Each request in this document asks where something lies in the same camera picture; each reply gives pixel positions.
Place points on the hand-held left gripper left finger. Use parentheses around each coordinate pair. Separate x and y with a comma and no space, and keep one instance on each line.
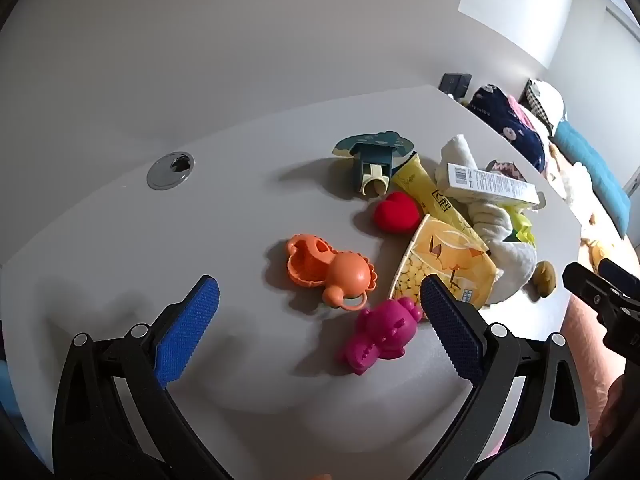
(187,330)

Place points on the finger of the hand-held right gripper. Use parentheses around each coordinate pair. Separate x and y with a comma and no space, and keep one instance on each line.
(590,287)
(622,275)

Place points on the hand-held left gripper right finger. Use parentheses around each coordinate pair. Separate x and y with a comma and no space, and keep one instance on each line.
(452,330)

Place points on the red velvet heart box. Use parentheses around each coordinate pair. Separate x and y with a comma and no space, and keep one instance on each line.
(397,212)

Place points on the yellow plush toy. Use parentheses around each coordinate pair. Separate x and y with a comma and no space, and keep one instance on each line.
(597,252)

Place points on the brown lumpy object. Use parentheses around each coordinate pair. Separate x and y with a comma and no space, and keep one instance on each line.
(544,278)

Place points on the magenta plastic sand toy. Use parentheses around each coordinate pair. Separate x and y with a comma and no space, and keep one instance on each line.
(385,332)

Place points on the yellow snack bag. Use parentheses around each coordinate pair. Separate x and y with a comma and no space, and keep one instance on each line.
(440,260)

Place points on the green plastic wrapper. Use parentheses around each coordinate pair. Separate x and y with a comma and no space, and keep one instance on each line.
(524,227)

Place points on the cream plush blanket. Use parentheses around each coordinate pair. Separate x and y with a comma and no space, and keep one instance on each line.
(575,185)

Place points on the teal pillow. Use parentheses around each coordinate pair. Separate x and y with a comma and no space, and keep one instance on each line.
(595,175)

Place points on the orange plastic sand toy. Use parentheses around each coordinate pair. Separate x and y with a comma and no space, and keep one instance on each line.
(345,272)

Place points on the long white carton box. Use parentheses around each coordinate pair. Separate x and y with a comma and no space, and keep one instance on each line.
(492,185)

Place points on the yellow foil packet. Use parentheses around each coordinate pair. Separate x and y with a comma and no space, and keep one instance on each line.
(425,190)

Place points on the patterned foam corner guard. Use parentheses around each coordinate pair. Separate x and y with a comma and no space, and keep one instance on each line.
(505,169)

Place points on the checkered white pillow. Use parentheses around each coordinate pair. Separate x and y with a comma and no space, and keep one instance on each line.
(545,102)

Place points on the navy patterned pillow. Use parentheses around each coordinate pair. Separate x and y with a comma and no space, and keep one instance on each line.
(505,115)

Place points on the black box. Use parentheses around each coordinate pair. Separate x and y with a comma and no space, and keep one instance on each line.
(455,85)

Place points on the teal mushroom-shaped wall holder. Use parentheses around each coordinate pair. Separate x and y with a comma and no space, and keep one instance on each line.
(372,152)

